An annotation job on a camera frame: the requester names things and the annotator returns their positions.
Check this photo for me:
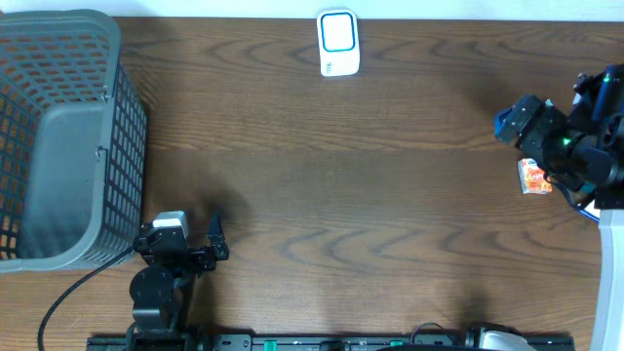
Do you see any orange small box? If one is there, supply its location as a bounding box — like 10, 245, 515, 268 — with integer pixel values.
518, 158, 552, 194

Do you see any cream snack bag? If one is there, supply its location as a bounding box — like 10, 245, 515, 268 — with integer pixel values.
580, 201, 601, 222

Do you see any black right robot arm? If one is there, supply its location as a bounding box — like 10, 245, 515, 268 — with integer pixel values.
493, 64, 623, 350

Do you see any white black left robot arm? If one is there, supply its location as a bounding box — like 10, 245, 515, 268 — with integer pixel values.
125, 211, 229, 350

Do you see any white barcode scanner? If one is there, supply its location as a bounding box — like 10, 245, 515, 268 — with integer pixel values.
316, 9, 361, 77

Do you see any grey plastic basket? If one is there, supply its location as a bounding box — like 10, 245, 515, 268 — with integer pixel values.
1, 10, 147, 273

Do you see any black mounting rail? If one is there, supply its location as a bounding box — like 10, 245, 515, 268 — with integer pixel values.
86, 333, 575, 351

